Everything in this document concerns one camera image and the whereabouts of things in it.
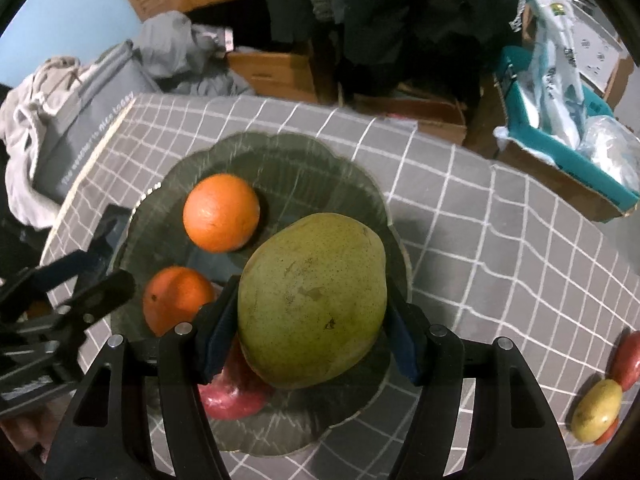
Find dark red apple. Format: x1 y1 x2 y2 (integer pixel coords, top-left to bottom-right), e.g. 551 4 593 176
607 331 640 392

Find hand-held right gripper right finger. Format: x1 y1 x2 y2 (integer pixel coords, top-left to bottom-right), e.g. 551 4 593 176
382 280 573 480

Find black hooded jacket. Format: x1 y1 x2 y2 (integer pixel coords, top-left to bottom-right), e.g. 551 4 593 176
256 0 527 107

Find yellow-green pear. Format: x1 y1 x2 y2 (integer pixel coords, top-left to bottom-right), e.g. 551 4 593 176
236 212 388 391
571 379 624 443

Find dark glass scalloped plate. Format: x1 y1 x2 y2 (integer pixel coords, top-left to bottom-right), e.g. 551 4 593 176
111 131 412 457

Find flat cardboard box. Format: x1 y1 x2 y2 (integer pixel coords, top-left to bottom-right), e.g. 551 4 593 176
349 89 469 147

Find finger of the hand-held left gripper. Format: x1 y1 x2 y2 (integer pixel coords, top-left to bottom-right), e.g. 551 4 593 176
52 269 137 338
0 249 111 321

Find small tangerine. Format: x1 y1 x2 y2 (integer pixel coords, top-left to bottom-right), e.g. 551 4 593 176
594 415 621 446

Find person's left forearm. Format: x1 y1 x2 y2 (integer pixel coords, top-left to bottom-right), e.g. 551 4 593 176
0 399 53 463

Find cardboard box under crate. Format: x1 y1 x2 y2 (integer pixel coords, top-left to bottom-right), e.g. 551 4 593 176
494 137 627 224

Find beige sweatshirt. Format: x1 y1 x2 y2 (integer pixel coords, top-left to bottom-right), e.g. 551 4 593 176
0 56 84 232

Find white printed rice bag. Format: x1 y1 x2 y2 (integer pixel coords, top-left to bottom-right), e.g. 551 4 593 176
509 0 587 147

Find clear plastic bag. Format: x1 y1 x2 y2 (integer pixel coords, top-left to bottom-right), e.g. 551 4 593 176
577 115 640 187

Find grey checked tablecloth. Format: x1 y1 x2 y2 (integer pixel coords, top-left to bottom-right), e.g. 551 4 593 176
37 92 640 480

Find teal plastic crate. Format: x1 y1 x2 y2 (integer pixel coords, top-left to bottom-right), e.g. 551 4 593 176
494 45 640 212

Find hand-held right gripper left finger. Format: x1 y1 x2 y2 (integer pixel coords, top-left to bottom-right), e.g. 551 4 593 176
42 275 241 480

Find bright red apple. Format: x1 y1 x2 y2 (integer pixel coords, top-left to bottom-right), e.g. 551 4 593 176
197 335 276 422

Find grey printed fabric bag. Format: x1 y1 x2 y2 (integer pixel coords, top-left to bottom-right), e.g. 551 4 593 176
31 40 162 207

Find wooden drawer box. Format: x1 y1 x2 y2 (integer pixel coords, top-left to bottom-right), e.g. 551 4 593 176
226 49 322 104

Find orange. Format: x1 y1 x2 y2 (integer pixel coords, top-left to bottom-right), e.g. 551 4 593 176
142 266 217 338
182 173 261 254

